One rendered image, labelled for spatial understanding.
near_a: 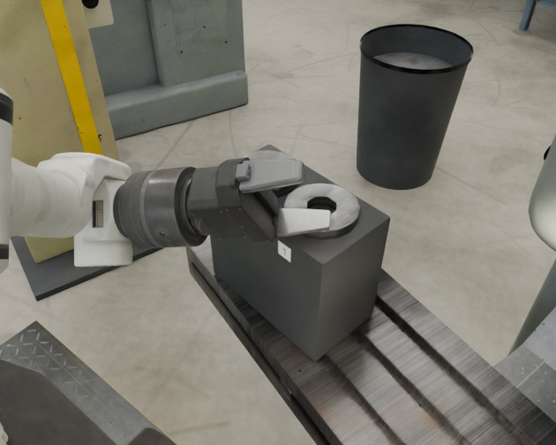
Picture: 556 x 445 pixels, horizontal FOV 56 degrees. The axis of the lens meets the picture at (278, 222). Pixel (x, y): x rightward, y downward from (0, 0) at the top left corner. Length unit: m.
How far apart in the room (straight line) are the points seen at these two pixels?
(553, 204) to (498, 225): 2.18
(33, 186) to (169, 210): 0.14
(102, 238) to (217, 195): 0.16
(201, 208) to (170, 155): 2.26
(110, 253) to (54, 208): 0.12
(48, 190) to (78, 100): 1.48
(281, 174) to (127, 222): 0.18
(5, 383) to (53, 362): 0.23
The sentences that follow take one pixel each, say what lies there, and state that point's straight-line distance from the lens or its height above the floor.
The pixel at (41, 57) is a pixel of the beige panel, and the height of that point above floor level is 0.83.
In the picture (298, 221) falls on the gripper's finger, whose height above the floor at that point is 1.15.
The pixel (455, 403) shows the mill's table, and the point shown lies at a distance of 0.72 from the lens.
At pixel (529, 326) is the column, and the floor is 0.76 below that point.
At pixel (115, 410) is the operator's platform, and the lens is 1.35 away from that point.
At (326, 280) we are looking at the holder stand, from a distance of 0.60.
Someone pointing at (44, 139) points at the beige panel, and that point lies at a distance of 2.01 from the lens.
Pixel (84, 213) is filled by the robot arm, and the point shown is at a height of 1.19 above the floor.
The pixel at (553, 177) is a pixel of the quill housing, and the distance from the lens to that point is 0.32.
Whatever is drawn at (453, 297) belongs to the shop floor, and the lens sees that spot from 2.12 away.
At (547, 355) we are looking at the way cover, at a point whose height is 0.89.
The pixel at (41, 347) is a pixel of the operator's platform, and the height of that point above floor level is 0.40.
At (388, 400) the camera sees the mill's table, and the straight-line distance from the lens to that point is 0.70.
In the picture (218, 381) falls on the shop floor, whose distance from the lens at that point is 1.81.
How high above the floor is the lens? 1.53
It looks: 41 degrees down
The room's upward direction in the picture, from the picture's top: straight up
